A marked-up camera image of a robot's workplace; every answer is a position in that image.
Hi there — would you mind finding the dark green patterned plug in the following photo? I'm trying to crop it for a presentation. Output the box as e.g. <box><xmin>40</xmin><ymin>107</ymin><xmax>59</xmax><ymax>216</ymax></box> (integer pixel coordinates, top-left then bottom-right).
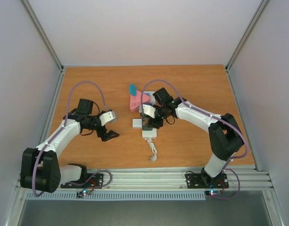
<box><xmin>142</xmin><ymin>118</ymin><xmax>152</xmax><ymax>131</ymax></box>

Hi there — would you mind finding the white cube plug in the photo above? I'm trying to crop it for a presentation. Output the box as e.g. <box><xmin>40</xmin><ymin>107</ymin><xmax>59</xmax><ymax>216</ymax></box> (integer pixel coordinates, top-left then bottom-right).
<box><xmin>132</xmin><ymin>118</ymin><xmax>143</xmax><ymax>129</ymax></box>

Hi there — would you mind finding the white power strip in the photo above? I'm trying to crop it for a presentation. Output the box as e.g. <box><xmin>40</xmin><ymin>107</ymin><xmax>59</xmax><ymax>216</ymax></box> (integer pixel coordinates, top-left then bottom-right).
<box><xmin>142</xmin><ymin>91</ymin><xmax>157</xmax><ymax>139</ymax></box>

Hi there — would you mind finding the teal oval plug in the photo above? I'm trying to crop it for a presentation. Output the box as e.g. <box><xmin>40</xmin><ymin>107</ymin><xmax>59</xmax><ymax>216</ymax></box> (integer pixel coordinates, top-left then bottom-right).
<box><xmin>129</xmin><ymin>84</ymin><xmax>137</xmax><ymax>97</ymax></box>

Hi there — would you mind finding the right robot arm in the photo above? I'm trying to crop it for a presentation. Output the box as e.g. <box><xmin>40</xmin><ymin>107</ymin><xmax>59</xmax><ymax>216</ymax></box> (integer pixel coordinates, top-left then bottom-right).
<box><xmin>141</xmin><ymin>88</ymin><xmax>245</xmax><ymax>187</ymax></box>

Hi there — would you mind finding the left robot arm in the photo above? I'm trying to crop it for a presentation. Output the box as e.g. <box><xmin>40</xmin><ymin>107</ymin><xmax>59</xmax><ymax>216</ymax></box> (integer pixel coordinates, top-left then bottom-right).
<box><xmin>20</xmin><ymin>99</ymin><xmax>119</xmax><ymax>197</ymax></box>

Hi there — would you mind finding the pink triangular socket adapter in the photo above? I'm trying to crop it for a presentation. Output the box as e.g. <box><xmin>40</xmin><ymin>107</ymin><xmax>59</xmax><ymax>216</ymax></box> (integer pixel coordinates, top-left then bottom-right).
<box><xmin>129</xmin><ymin>90</ymin><xmax>151</xmax><ymax>112</ymax></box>

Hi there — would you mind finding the left small circuit board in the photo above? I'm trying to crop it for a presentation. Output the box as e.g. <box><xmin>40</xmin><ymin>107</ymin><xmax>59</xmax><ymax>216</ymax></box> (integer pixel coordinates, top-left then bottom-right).
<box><xmin>76</xmin><ymin>190</ymin><xmax>91</xmax><ymax>198</ymax></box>

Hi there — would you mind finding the small circuit board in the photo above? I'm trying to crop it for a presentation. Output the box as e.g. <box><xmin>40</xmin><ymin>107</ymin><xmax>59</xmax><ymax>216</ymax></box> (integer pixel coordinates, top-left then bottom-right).
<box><xmin>205</xmin><ymin>190</ymin><xmax>224</xmax><ymax>197</ymax></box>
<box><xmin>76</xmin><ymin>190</ymin><xmax>91</xmax><ymax>198</ymax></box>

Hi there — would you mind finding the right small circuit board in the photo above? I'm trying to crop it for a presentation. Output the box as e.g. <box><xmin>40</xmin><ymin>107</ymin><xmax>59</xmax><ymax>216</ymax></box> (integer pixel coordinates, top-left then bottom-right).
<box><xmin>205</xmin><ymin>190</ymin><xmax>224</xmax><ymax>197</ymax></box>

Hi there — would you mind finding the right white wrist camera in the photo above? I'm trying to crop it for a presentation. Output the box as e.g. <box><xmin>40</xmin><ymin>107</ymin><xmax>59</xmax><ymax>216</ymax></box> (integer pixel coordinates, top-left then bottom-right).
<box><xmin>142</xmin><ymin>104</ymin><xmax>156</xmax><ymax>118</ymax></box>

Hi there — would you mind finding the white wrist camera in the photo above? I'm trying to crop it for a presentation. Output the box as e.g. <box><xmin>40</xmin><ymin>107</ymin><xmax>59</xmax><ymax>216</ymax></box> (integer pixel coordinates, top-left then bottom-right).
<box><xmin>99</xmin><ymin>110</ymin><xmax>118</xmax><ymax>126</ymax></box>
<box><xmin>142</xmin><ymin>104</ymin><xmax>156</xmax><ymax>118</ymax></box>

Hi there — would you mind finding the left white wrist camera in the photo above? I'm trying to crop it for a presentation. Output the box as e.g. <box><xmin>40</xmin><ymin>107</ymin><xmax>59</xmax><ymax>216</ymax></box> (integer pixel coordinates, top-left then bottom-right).
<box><xmin>99</xmin><ymin>110</ymin><xmax>118</xmax><ymax>126</ymax></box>

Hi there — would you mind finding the white coiled power cord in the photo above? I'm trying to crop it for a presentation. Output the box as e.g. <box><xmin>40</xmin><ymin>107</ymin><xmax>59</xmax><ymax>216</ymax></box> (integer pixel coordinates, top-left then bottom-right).
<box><xmin>144</xmin><ymin>137</ymin><xmax>158</xmax><ymax>163</ymax></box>

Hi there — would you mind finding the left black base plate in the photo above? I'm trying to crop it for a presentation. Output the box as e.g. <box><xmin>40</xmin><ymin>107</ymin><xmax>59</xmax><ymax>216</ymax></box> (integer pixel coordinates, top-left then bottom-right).
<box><xmin>60</xmin><ymin>173</ymin><xmax>104</xmax><ymax>189</ymax></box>

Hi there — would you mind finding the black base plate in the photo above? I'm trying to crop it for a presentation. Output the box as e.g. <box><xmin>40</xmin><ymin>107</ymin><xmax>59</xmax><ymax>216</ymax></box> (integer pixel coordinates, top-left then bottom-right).
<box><xmin>60</xmin><ymin>173</ymin><xmax>104</xmax><ymax>189</ymax></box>
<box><xmin>185</xmin><ymin>171</ymin><xmax>229</xmax><ymax>189</ymax></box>

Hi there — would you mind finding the blue slotted cable duct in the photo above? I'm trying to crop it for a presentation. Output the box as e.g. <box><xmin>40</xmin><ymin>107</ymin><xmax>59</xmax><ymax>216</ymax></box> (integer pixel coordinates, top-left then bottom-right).
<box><xmin>25</xmin><ymin>191</ymin><xmax>206</xmax><ymax>201</ymax></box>

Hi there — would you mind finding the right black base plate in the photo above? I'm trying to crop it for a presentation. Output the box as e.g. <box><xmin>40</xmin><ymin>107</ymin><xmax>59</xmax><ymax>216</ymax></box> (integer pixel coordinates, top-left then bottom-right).
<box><xmin>185</xmin><ymin>171</ymin><xmax>229</xmax><ymax>189</ymax></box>

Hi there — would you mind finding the aluminium front rail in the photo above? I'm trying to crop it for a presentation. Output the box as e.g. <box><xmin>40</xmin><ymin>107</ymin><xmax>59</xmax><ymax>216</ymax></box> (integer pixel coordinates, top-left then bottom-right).
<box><xmin>15</xmin><ymin>168</ymin><xmax>274</xmax><ymax>191</ymax></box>

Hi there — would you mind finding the left aluminium frame post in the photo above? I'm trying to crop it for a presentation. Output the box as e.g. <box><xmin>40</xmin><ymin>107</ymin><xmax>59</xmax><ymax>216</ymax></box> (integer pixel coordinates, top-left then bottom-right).
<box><xmin>18</xmin><ymin>0</ymin><xmax>66</xmax><ymax>80</ymax></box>

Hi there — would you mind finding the aluminium frame post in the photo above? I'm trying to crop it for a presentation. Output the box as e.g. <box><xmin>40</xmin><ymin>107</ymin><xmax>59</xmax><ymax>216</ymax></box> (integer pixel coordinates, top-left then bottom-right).
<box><xmin>18</xmin><ymin>0</ymin><xmax>66</xmax><ymax>80</ymax></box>
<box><xmin>225</xmin><ymin>0</ymin><xmax>272</xmax><ymax>73</ymax></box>

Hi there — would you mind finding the right aluminium frame post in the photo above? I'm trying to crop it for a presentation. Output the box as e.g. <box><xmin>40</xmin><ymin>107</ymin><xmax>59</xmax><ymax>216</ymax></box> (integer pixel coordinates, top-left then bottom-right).
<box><xmin>225</xmin><ymin>0</ymin><xmax>272</xmax><ymax>73</ymax></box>

